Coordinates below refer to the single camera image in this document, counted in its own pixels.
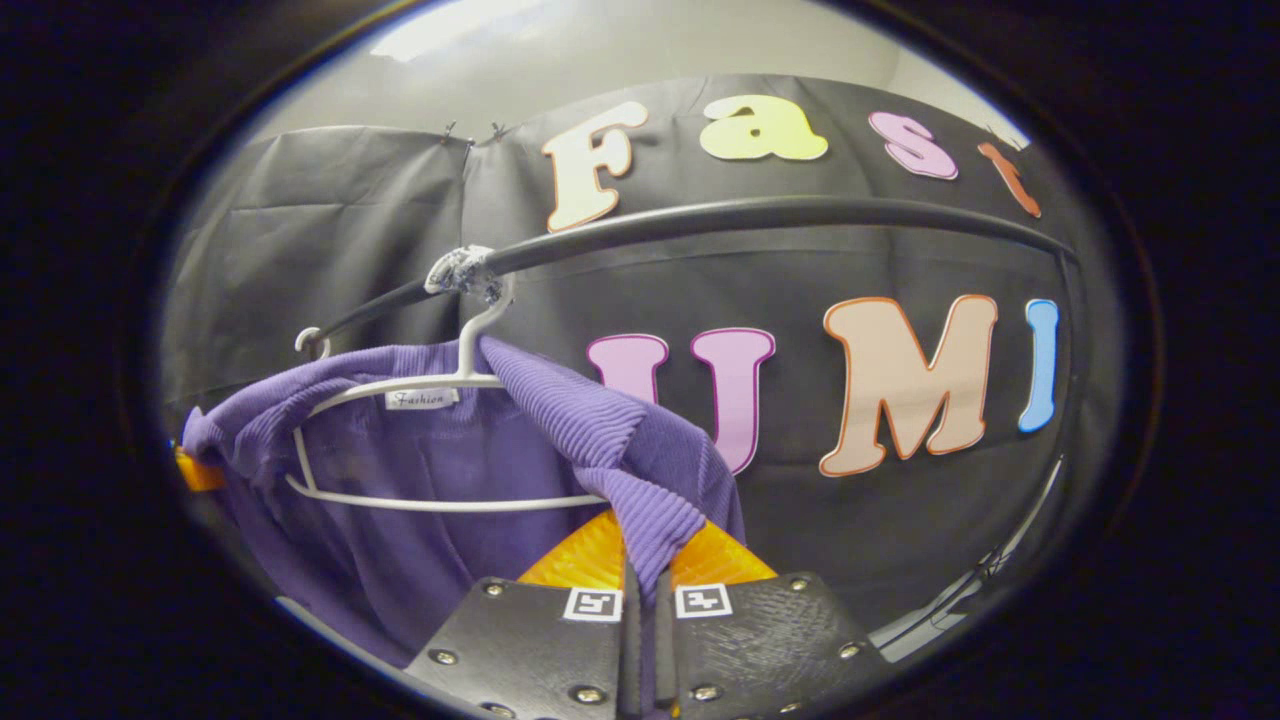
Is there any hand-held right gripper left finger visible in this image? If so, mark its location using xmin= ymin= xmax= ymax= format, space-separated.
xmin=405 ymin=508 xmax=641 ymax=720

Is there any purple ribbed cardigan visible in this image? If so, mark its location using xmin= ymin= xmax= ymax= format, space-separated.
xmin=180 ymin=335 xmax=746 ymax=716

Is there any black backdrop cloth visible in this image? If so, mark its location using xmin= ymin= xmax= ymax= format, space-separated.
xmin=160 ymin=75 xmax=1126 ymax=646

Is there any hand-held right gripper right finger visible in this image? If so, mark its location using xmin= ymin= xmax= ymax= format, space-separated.
xmin=655 ymin=518 xmax=891 ymax=720

